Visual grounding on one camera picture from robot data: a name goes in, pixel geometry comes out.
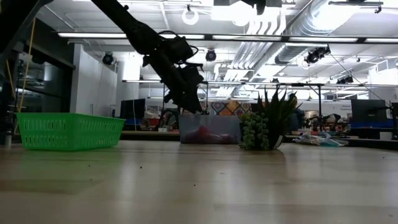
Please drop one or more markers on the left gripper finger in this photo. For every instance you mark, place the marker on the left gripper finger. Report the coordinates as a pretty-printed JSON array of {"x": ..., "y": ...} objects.
[
  {"x": 197, "y": 102},
  {"x": 185, "y": 101}
]

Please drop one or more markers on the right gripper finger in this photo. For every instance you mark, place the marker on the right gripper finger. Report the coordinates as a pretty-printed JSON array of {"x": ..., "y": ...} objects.
[{"x": 260, "y": 6}]

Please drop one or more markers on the red candy pack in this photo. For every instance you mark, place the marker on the red candy pack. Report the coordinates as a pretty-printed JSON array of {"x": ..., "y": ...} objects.
[
  {"x": 202, "y": 133},
  {"x": 227, "y": 138}
]

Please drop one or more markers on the white blue candy bar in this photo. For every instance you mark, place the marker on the white blue candy bar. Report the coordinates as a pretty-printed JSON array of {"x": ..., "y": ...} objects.
[{"x": 311, "y": 140}]

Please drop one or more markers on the green plastic basket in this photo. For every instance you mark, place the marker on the green plastic basket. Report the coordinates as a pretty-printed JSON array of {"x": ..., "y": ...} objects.
[{"x": 62, "y": 130}]

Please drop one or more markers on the black background robot arm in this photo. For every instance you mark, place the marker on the black background robot arm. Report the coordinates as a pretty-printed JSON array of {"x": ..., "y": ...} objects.
[
  {"x": 326, "y": 119},
  {"x": 163, "y": 121}
]

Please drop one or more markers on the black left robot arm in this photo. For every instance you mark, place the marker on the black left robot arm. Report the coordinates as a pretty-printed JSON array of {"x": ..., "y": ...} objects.
[{"x": 124, "y": 18}]

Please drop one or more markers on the teal clear wrapped candy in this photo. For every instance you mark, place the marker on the teal clear wrapped candy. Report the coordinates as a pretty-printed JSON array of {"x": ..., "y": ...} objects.
[{"x": 334, "y": 143}]

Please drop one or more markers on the grey translucent bin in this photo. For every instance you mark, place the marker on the grey translucent bin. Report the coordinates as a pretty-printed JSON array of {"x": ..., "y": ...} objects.
[{"x": 208, "y": 121}]

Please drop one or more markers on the black ceiling spotlight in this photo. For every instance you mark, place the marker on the black ceiling spotlight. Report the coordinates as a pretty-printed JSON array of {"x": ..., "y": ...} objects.
[
  {"x": 108, "y": 58},
  {"x": 211, "y": 55}
]

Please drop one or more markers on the black computer monitor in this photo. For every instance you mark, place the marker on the black computer monitor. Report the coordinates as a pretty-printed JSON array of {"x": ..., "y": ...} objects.
[
  {"x": 132, "y": 109},
  {"x": 368, "y": 110}
]

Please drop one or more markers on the potted succulent plant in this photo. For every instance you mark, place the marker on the potted succulent plant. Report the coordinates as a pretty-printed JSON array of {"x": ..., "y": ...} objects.
[{"x": 264, "y": 130}]

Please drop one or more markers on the person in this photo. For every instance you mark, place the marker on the person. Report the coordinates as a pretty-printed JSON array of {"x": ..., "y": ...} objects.
[{"x": 297, "y": 121}]

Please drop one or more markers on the blue desk panel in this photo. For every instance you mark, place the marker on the blue desk panel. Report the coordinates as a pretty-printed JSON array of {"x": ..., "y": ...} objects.
[{"x": 373, "y": 124}]

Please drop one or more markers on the black background table frame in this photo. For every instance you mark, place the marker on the black background table frame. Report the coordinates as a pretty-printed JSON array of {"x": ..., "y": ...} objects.
[
  {"x": 207, "y": 93},
  {"x": 319, "y": 105}
]

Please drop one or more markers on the colourful patterned wall hanging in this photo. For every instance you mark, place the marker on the colourful patterned wall hanging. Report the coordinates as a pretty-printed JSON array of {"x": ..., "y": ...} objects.
[{"x": 230, "y": 108}]

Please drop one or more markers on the black metal table frame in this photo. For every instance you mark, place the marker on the black metal table frame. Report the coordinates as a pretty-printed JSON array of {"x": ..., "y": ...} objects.
[{"x": 149, "y": 136}]

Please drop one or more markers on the white cylinder post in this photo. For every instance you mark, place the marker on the white cylinder post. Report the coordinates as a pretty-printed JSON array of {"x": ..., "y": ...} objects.
[{"x": 8, "y": 140}]

